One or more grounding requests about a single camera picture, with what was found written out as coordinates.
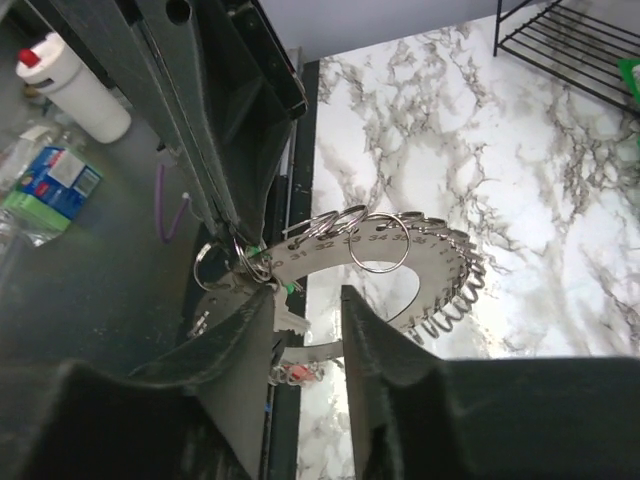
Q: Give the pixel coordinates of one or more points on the red key tag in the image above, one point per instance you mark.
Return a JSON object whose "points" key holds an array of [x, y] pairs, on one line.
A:
{"points": [[297, 374]]}

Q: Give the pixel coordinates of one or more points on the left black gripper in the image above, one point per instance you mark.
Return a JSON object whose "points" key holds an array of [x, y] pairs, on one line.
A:
{"points": [[212, 80]]}

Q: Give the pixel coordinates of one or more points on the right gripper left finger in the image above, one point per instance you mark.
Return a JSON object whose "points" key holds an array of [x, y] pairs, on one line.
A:
{"points": [[194, 413]]}

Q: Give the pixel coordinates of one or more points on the blue and green sponge pack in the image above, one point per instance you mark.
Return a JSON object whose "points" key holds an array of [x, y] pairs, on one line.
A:
{"points": [[53, 189]]}

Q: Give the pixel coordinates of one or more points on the green key tag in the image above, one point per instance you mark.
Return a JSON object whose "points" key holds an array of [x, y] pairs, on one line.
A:
{"points": [[294, 286]]}

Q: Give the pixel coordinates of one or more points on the green and white packet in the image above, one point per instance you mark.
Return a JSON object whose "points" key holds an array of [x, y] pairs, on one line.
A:
{"points": [[629, 71]]}

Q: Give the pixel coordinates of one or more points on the black wire basket rack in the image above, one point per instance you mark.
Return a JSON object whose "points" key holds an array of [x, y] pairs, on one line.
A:
{"points": [[578, 42]]}

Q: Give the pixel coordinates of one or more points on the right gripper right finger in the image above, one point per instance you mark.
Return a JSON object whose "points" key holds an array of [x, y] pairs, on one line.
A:
{"points": [[416, 416]]}

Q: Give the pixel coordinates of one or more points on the white cylindrical bottle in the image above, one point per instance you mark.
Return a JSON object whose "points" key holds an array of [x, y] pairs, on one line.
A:
{"points": [[54, 69]]}

